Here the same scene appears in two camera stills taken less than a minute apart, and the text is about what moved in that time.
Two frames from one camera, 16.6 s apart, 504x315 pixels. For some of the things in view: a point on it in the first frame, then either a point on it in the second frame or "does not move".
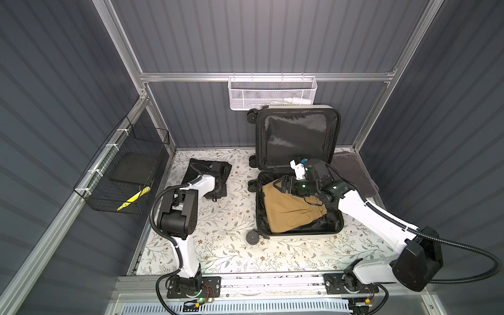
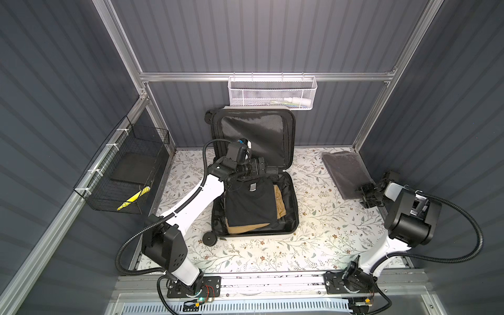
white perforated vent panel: [310, 307] does not move
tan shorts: [285, 209] -> [281, 213]
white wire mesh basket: [249, 92] does not move
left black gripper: [223, 193] -> [262, 167]
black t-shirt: [197, 167] -> [253, 202]
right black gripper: [289, 189] -> [366, 189]
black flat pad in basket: [134, 168] does not move
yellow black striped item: [134, 198] does not move
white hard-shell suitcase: [289, 133] -> [270, 132]
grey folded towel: [350, 165] does not move
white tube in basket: [296, 100] does not move
